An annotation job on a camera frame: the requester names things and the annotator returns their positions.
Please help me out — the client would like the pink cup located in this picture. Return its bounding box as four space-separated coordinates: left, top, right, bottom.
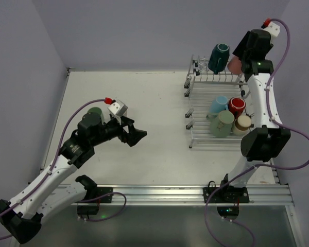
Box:
227 56 242 75

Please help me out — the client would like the dark green mug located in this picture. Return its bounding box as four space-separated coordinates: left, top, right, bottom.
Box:
208 43 230 75

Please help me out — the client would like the green cup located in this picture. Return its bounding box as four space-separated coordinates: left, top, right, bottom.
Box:
87 107 105 123

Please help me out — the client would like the light green mug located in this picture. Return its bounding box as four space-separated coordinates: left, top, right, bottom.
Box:
206 110 235 138

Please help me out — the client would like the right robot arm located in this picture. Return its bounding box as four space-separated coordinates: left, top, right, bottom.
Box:
221 25 291 195

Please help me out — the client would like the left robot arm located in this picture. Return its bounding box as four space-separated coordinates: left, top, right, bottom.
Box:
0 112 147 244

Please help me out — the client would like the metal dish rack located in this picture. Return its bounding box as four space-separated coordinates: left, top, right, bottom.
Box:
184 55 255 148

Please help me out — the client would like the red mug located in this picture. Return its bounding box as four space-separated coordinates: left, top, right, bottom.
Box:
228 97 246 119

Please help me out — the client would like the light blue mug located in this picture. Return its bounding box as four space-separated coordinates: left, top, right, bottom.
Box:
209 95 229 114

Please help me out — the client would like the cream small cup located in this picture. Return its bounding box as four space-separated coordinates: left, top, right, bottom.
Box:
232 115 252 136

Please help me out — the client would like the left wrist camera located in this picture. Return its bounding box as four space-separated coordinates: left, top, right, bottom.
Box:
108 100 128 117

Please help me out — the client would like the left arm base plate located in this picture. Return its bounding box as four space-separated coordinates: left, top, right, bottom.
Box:
79 186 113 204

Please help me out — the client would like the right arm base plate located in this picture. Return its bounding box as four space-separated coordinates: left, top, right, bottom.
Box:
202 181 250 203

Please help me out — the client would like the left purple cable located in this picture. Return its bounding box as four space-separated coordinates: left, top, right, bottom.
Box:
0 97 128 241

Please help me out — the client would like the aluminium mounting rail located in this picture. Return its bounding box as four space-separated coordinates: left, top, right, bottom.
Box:
23 184 294 207

